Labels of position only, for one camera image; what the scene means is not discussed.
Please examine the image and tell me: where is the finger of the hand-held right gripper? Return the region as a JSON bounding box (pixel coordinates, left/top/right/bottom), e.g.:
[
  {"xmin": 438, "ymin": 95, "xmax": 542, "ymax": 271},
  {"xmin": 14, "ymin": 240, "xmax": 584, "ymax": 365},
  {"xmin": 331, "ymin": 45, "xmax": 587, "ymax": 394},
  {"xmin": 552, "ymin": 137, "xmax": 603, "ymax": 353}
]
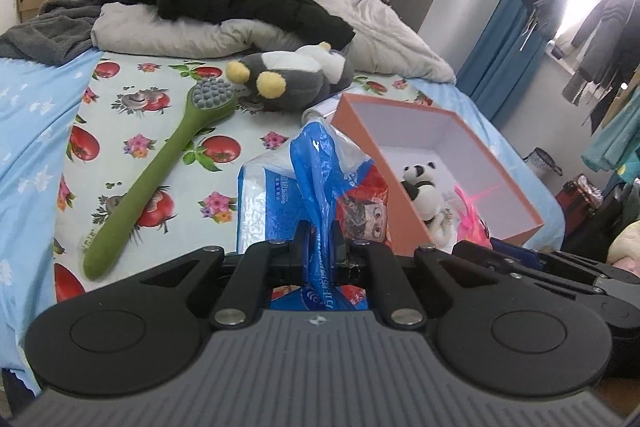
[
  {"xmin": 490, "ymin": 237, "xmax": 640, "ymax": 280},
  {"xmin": 452, "ymin": 239, "xmax": 608, "ymax": 298}
]

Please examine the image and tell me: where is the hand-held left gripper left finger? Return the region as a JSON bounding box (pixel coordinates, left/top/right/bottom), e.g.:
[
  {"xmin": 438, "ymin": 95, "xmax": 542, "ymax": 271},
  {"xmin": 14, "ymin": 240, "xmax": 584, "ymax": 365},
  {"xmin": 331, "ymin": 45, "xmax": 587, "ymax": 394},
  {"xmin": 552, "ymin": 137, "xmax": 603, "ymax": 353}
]
[{"xmin": 112, "ymin": 219, "xmax": 313, "ymax": 327}]

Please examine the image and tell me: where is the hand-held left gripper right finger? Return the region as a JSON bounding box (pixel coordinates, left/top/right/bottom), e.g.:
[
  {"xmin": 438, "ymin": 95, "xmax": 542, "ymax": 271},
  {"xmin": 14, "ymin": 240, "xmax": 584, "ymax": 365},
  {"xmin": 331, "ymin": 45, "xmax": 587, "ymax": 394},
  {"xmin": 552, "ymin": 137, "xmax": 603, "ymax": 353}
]
[{"xmin": 332, "ymin": 227, "xmax": 506, "ymax": 327}]

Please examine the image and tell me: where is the pink feather toy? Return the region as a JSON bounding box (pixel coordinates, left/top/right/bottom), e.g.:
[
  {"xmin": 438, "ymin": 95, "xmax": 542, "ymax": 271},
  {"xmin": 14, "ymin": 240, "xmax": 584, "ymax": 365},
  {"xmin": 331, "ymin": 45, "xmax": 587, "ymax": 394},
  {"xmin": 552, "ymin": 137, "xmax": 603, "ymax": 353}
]
[{"xmin": 452, "ymin": 184, "xmax": 493, "ymax": 250}]

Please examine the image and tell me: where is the blue tissue pack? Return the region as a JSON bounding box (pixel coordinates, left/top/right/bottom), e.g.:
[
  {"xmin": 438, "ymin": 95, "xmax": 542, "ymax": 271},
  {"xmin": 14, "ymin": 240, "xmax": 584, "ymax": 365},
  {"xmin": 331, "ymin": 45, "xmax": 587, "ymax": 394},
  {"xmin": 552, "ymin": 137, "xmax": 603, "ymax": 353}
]
[{"xmin": 236, "ymin": 117, "xmax": 391, "ymax": 313}]

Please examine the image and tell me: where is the panda plush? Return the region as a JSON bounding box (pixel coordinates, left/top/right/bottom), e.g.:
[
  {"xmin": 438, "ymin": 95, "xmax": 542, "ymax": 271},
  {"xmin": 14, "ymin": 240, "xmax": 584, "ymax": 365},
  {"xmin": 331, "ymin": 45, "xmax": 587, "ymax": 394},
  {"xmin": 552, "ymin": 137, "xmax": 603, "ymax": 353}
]
[{"xmin": 400, "ymin": 161, "xmax": 443, "ymax": 225}]

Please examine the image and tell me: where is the cream cloth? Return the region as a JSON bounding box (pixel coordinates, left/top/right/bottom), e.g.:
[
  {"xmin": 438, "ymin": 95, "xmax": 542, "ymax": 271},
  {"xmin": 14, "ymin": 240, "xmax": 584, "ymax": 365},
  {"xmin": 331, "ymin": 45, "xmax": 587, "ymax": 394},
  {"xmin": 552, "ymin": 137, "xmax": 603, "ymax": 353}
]
[{"xmin": 607, "ymin": 221, "xmax": 640, "ymax": 278}]

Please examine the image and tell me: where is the dark red suitcase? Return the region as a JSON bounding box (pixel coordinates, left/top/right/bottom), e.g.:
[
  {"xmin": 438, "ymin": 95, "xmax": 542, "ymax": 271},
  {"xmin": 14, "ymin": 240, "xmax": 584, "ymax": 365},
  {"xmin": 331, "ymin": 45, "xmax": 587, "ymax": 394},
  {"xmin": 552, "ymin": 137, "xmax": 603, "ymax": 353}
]
[{"xmin": 557, "ymin": 174, "xmax": 608, "ymax": 238}]

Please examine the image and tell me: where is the white plastic item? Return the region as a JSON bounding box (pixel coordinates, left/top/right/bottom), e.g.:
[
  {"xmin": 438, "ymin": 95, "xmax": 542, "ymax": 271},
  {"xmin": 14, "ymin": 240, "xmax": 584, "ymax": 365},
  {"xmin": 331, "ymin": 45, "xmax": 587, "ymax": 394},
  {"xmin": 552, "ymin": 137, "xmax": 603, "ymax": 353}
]
[{"xmin": 302, "ymin": 99, "xmax": 341, "ymax": 122}]

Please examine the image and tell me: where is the fruit printed tablecloth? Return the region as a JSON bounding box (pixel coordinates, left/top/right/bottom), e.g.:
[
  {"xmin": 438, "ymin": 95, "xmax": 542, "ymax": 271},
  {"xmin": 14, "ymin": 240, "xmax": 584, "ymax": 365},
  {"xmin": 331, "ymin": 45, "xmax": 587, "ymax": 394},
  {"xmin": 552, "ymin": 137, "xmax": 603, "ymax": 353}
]
[{"xmin": 52, "ymin": 52, "xmax": 436, "ymax": 303}]

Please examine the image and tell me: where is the green massage brush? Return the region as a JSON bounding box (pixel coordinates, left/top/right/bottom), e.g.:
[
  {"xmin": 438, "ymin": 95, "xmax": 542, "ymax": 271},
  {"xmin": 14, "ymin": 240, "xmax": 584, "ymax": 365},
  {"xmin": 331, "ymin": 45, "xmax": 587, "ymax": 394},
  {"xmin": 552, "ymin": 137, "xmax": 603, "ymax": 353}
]
[{"xmin": 82, "ymin": 78, "xmax": 237, "ymax": 280}]

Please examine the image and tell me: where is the grey penguin plush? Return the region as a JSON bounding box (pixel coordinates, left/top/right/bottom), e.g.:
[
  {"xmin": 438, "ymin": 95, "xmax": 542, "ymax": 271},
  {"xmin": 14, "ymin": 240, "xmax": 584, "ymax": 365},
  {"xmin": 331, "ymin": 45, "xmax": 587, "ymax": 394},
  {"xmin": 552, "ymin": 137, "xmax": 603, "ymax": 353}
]
[{"xmin": 225, "ymin": 41, "xmax": 356, "ymax": 112}]

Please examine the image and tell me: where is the blue curtain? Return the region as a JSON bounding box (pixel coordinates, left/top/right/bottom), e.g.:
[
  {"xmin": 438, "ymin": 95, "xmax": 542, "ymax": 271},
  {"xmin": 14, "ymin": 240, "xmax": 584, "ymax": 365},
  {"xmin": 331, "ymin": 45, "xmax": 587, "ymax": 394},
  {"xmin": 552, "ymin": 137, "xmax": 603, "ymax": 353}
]
[{"xmin": 457, "ymin": 0, "xmax": 586, "ymax": 100}]

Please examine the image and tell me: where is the beige grey duvet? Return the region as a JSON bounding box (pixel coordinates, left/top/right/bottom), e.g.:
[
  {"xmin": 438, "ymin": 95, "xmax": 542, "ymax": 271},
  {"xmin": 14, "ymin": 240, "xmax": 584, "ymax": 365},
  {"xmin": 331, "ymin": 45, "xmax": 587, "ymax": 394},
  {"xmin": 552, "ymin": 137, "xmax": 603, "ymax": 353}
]
[{"xmin": 91, "ymin": 0, "xmax": 457, "ymax": 84}]

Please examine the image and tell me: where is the row of hanging clothes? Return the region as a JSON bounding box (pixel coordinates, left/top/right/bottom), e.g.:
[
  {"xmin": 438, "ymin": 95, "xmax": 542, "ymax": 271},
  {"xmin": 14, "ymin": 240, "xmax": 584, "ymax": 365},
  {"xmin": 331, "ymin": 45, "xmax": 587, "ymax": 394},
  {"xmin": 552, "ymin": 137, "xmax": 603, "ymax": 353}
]
[{"xmin": 520, "ymin": 0, "xmax": 640, "ymax": 182}]

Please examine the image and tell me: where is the light blue bed sheet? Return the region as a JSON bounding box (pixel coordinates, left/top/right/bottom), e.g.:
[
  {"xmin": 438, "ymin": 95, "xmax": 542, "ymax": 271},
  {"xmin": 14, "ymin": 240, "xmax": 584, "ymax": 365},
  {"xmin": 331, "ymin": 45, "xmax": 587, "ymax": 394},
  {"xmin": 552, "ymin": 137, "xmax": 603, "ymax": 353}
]
[{"xmin": 0, "ymin": 52, "xmax": 566, "ymax": 398}]

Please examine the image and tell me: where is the dark grey blanket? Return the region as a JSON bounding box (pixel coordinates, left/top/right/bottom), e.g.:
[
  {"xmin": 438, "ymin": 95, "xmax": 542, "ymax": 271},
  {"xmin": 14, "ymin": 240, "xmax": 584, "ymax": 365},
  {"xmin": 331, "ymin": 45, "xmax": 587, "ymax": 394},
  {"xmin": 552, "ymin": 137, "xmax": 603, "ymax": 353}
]
[{"xmin": 0, "ymin": 0, "xmax": 106, "ymax": 68}]

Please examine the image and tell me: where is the wire mesh bin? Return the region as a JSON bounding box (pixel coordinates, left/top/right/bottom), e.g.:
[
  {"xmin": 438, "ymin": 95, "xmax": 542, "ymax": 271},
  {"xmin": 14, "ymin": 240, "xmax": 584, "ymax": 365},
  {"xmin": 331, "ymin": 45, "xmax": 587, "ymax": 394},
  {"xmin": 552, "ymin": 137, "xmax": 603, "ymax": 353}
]
[{"xmin": 522, "ymin": 147, "xmax": 563, "ymax": 180}]

